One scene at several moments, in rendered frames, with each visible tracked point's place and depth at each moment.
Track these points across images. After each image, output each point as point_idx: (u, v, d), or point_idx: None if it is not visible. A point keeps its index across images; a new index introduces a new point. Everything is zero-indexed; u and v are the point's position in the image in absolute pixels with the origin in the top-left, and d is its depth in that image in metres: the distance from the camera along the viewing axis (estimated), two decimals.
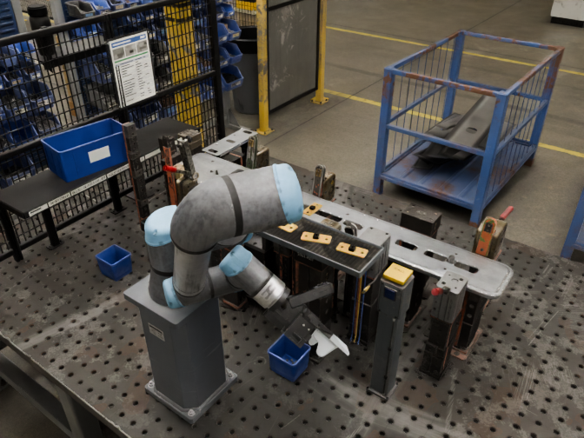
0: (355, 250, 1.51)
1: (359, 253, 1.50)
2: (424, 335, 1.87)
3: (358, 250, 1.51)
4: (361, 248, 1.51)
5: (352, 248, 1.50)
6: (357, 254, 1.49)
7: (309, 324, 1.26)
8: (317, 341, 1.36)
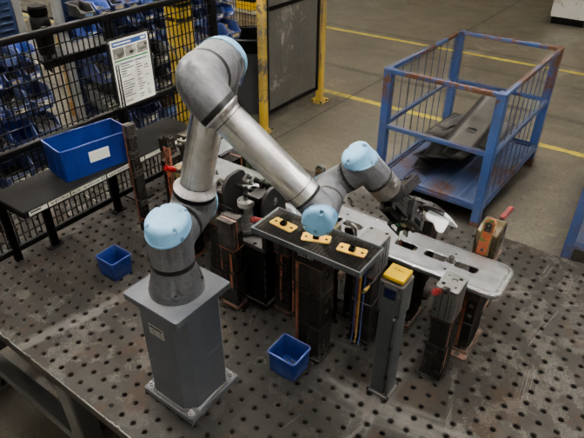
0: (355, 250, 1.51)
1: (359, 253, 1.50)
2: (424, 335, 1.87)
3: (358, 250, 1.51)
4: (361, 248, 1.52)
5: (352, 248, 1.50)
6: (357, 254, 1.49)
7: (420, 209, 1.36)
8: (401, 236, 1.45)
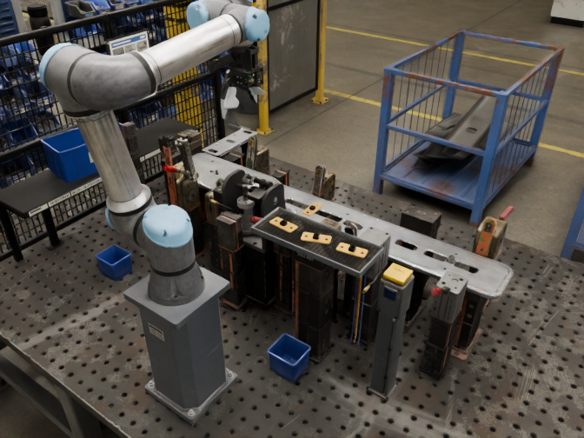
0: (355, 250, 1.51)
1: (359, 253, 1.50)
2: (424, 335, 1.87)
3: (358, 250, 1.51)
4: (361, 248, 1.52)
5: (352, 248, 1.50)
6: (357, 254, 1.49)
7: None
8: (232, 108, 1.54)
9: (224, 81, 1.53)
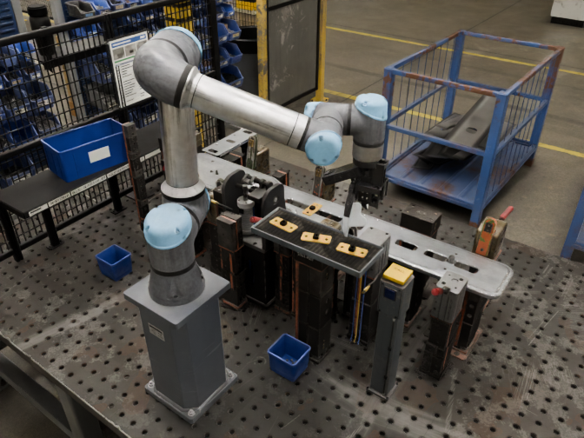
0: (355, 250, 1.51)
1: (359, 253, 1.50)
2: (424, 335, 1.87)
3: (358, 250, 1.51)
4: (361, 248, 1.52)
5: (352, 248, 1.50)
6: (357, 254, 1.49)
7: None
8: (358, 226, 1.37)
9: (349, 197, 1.36)
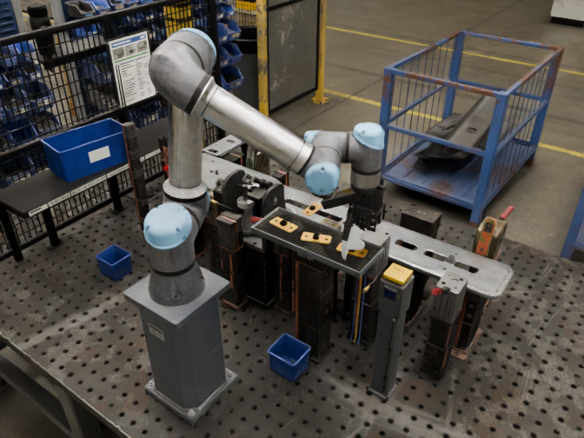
0: (355, 250, 1.51)
1: (359, 253, 1.50)
2: (424, 335, 1.87)
3: (358, 250, 1.51)
4: None
5: None
6: (357, 254, 1.49)
7: None
8: (356, 249, 1.42)
9: (348, 222, 1.40)
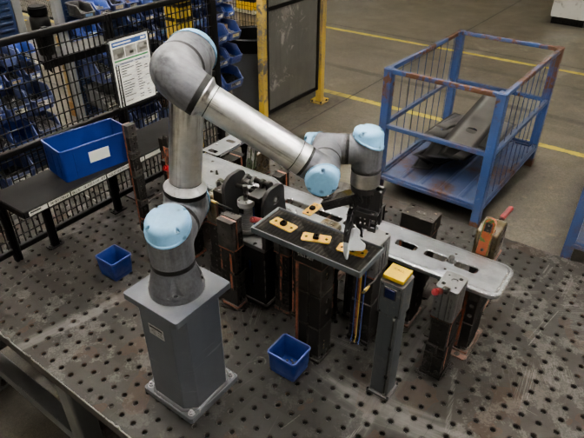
0: (355, 250, 1.51)
1: (359, 253, 1.50)
2: (424, 335, 1.87)
3: (358, 250, 1.51)
4: None
5: None
6: (357, 254, 1.49)
7: None
8: (358, 250, 1.43)
9: (347, 225, 1.41)
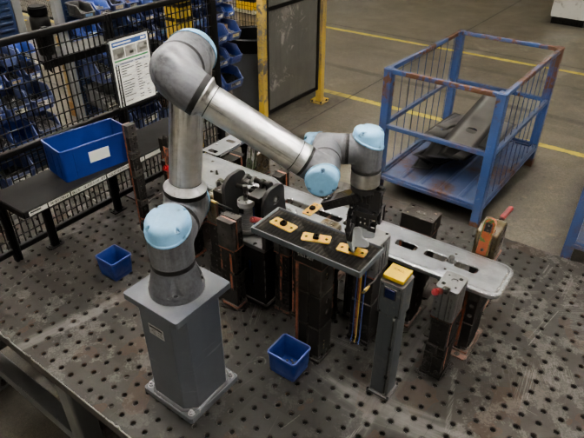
0: (355, 250, 1.51)
1: (359, 253, 1.50)
2: (424, 335, 1.87)
3: (358, 250, 1.51)
4: (361, 248, 1.52)
5: None
6: (357, 254, 1.49)
7: None
8: (362, 246, 1.46)
9: (348, 228, 1.42)
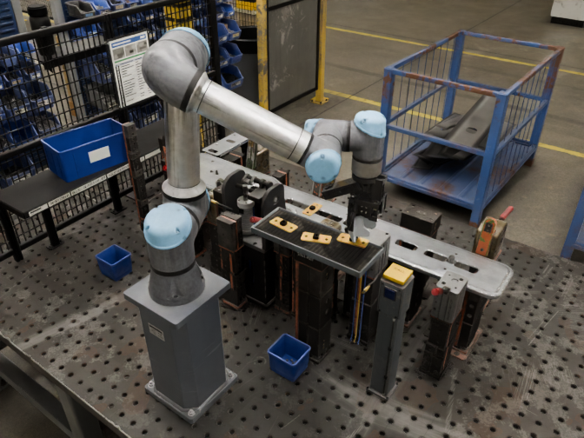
0: (355, 241, 1.49)
1: (360, 243, 1.48)
2: (424, 335, 1.87)
3: (359, 241, 1.49)
4: (361, 238, 1.50)
5: None
6: (358, 244, 1.47)
7: None
8: (363, 235, 1.44)
9: (348, 217, 1.40)
